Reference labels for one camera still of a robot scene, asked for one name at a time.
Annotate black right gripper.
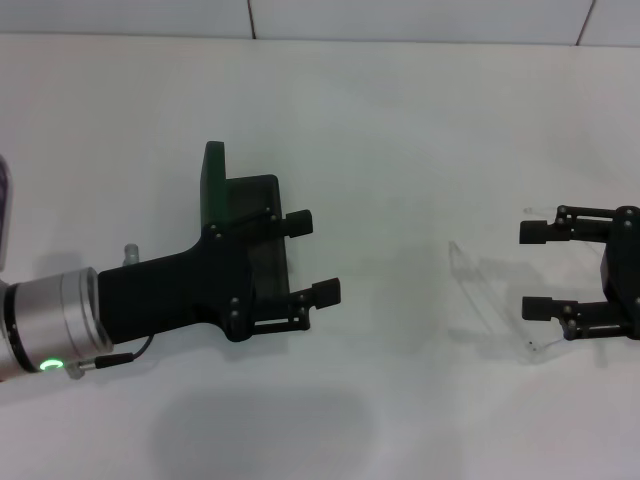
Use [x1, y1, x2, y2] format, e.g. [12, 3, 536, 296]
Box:
[518, 203, 640, 342]

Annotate black cable with metal plug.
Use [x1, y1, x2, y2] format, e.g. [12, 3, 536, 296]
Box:
[64, 333, 154, 380]

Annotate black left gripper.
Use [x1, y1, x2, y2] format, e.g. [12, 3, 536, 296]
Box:
[97, 202, 315, 346]

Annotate clear white glasses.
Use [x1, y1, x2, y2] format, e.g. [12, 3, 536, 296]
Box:
[448, 205, 609, 364]

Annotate green glasses case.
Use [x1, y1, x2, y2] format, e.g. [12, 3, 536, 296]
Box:
[198, 140, 292, 314]

